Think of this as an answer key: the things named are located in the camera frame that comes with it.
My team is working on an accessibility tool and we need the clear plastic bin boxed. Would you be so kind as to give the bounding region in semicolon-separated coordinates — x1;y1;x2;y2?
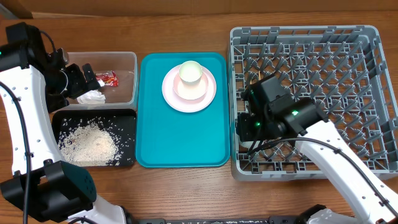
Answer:
64;52;139;110

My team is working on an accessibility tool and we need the teal serving tray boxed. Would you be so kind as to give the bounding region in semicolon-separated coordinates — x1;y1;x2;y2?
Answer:
136;52;230;168

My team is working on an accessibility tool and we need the large white plate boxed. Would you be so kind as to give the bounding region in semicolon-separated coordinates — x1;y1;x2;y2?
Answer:
162;65;217;113

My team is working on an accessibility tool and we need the red foil wrapper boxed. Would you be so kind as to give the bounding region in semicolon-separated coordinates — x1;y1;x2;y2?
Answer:
96;70;119;87

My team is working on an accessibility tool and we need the cardboard backdrop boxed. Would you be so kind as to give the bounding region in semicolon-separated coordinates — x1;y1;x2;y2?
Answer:
1;0;397;19

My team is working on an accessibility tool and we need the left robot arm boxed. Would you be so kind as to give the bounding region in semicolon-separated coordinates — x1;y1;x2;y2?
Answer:
1;22;134;223

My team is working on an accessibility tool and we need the white napkin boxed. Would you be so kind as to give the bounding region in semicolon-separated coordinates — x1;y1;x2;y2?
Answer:
77;90;106;104

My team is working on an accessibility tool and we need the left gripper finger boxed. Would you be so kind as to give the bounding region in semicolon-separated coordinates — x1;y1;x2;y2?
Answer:
65;63;88;99
82;63;101;91

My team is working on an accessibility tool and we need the black plastic tray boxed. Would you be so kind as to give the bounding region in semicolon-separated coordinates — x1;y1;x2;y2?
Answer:
51;108;137;168

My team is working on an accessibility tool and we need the white bowl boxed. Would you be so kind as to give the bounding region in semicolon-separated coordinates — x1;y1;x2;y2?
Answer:
239;141;259;149

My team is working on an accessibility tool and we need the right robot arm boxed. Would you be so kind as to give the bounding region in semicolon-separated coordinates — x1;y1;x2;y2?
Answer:
236;75;397;223

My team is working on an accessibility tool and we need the white rice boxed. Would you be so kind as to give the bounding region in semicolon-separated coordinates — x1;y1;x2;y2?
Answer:
57;116;136;167

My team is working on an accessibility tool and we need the white cup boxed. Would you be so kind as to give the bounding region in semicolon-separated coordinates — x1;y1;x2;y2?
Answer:
178;60;203;85

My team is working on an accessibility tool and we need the grey dishwasher rack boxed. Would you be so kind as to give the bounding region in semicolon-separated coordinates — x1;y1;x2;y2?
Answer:
228;25;397;181

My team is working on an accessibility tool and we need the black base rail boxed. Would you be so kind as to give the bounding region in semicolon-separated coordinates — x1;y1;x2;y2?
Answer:
137;214;310;224

